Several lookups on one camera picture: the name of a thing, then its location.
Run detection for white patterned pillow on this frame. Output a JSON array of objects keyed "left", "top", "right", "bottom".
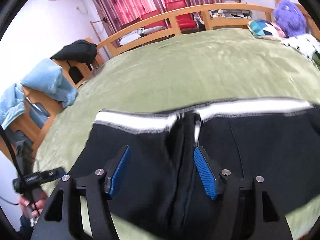
[{"left": 281, "top": 34, "right": 319, "bottom": 68}]

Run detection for wooden bed frame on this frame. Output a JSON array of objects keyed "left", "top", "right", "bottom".
[{"left": 96, "top": 3, "right": 320, "bottom": 58}]

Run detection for black cable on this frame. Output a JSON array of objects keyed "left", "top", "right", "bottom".
[{"left": 0, "top": 125, "right": 41, "bottom": 215}]

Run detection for colourful geometric cushion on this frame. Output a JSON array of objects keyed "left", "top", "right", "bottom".
[{"left": 248, "top": 20, "right": 287, "bottom": 40}]

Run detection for red chair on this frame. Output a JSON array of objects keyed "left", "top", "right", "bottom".
[{"left": 140, "top": 0, "right": 197, "bottom": 30}]

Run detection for black garment on nightstand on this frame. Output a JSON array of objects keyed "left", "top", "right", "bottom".
[{"left": 50, "top": 40, "right": 98, "bottom": 70}]

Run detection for person's left hand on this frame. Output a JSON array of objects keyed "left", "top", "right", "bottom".
[{"left": 17, "top": 191, "right": 49, "bottom": 221}]

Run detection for purple plush toy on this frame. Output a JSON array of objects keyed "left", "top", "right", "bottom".
[{"left": 273, "top": 0, "right": 306, "bottom": 37}]

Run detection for black pants with white stripe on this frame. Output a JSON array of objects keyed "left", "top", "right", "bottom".
[{"left": 69, "top": 98, "right": 319, "bottom": 239}]

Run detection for light blue towel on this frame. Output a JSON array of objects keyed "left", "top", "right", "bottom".
[{"left": 1, "top": 59, "right": 77, "bottom": 129}]

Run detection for green bed blanket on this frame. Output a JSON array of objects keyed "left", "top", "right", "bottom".
[{"left": 32, "top": 27, "right": 320, "bottom": 240}]

